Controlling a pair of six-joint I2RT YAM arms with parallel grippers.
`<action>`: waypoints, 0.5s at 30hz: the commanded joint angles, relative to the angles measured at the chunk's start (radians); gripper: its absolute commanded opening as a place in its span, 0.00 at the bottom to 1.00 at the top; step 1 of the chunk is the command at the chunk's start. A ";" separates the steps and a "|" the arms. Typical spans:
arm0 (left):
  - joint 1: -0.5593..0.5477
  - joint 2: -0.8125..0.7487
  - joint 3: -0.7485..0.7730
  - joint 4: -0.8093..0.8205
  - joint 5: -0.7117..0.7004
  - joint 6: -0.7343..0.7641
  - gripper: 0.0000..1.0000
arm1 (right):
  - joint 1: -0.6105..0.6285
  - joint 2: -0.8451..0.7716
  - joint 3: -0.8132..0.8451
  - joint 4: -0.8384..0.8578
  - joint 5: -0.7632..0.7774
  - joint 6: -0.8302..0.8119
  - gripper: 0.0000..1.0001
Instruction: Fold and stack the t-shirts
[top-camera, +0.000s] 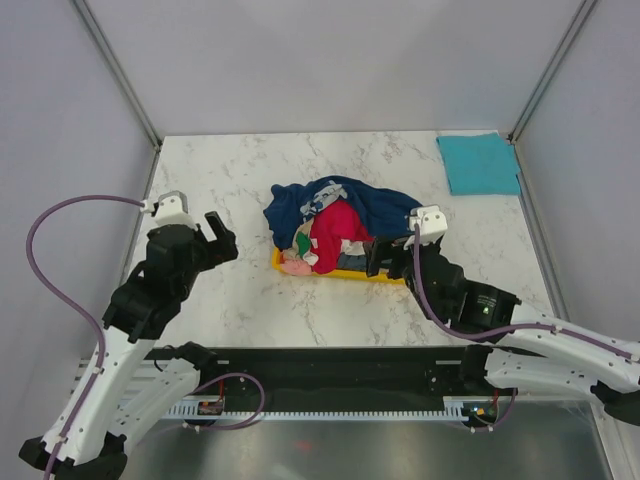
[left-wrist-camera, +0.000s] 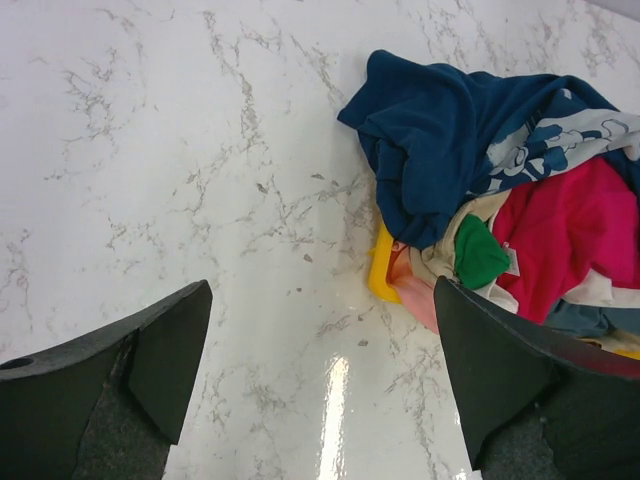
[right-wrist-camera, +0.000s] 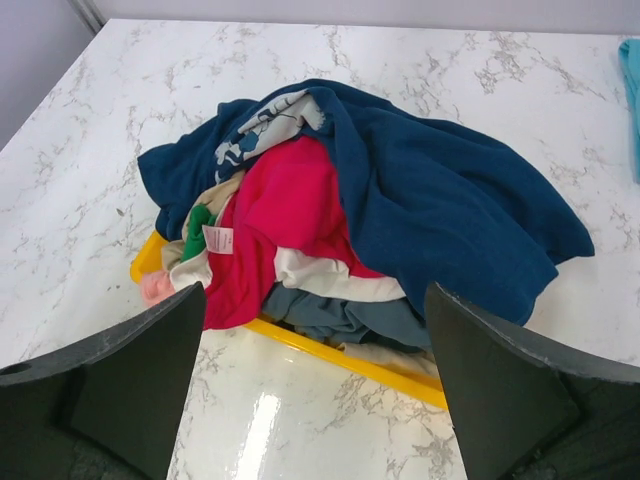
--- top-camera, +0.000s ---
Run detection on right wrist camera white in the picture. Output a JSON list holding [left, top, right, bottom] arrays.
[[408, 205, 448, 244]]

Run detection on left aluminium frame post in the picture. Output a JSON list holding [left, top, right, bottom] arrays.
[[70, 0, 163, 152]]

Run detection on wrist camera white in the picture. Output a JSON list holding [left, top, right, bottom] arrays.
[[408, 205, 448, 244], [140, 190, 197, 230]]

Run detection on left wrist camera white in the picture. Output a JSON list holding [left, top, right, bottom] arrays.
[[140, 190, 197, 230]]

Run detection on aluminium frame post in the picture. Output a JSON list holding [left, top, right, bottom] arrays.
[[506, 0, 600, 145], [70, 0, 163, 152]]

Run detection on grey blue garment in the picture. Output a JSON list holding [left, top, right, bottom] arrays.
[[337, 239, 372, 272]]

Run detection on right aluminium frame post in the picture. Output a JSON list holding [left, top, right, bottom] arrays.
[[506, 0, 600, 145]]

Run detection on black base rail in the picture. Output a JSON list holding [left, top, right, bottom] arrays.
[[144, 345, 501, 414]]

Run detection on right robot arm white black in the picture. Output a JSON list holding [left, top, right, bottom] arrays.
[[364, 237, 639, 425]]

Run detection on red t-shirt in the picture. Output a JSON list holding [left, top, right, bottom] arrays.
[[311, 200, 373, 274]]

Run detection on beige white green shirt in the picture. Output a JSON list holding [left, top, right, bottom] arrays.
[[289, 219, 319, 267]]

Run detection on pink cloth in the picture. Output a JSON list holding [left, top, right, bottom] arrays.
[[280, 258, 313, 276]]

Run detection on white slotted cable duct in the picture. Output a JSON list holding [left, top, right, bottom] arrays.
[[163, 394, 499, 422]]

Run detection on navy blue printed t-shirt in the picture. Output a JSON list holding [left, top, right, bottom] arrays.
[[263, 175, 424, 251]]

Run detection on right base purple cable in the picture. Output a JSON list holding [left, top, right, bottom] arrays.
[[462, 387, 518, 435]]

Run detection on yellow plastic bin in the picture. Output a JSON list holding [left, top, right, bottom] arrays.
[[271, 247, 404, 285]]

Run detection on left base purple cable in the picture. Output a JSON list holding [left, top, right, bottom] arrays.
[[182, 372, 266, 434]]

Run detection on folded teal t-shirt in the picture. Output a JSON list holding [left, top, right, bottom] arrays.
[[436, 133, 521, 196]]

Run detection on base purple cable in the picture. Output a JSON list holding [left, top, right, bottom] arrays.
[[182, 372, 266, 434], [462, 387, 518, 435]]

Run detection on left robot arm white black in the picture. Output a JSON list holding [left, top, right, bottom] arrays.
[[19, 212, 238, 479]]

